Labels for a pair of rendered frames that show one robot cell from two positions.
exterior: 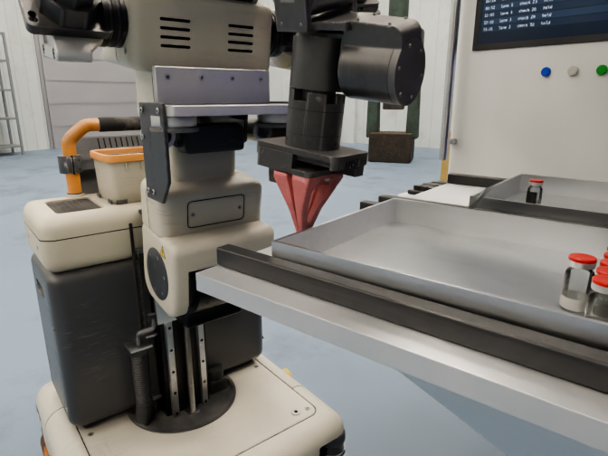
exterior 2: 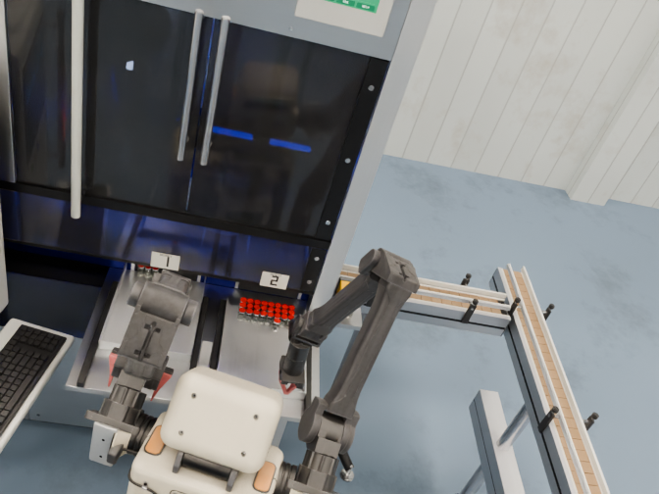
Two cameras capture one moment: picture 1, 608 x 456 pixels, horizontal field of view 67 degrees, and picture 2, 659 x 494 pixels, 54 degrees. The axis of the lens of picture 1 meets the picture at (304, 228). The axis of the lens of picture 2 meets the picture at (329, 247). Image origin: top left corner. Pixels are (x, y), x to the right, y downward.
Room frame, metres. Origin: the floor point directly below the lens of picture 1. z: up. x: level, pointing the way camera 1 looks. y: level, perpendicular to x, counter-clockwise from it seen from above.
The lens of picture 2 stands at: (1.44, 0.74, 2.39)
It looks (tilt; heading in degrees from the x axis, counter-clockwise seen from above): 38 degrees down; 219
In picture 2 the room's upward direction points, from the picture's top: 18 degrees clockwise
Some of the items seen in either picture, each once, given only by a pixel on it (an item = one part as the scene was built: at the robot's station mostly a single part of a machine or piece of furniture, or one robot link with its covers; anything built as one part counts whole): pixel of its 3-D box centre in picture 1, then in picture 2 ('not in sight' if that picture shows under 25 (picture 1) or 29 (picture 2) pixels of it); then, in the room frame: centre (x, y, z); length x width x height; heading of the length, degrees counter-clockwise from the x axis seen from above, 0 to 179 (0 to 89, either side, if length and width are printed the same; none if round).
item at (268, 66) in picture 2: not in sight; (279, 142); (0.39, -0.37, 1.50); 0.43 x 0.01 x 0.59; 141
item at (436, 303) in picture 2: not in sight; (418, 294); (-0.19, -0.11, 0.92); 0.69 x 0.15 x 0.16; 141
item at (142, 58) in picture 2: not in sight; (107, 105); (0.74, -0.66, 1.50); 0.47 x 0.01 x 0.59; 141
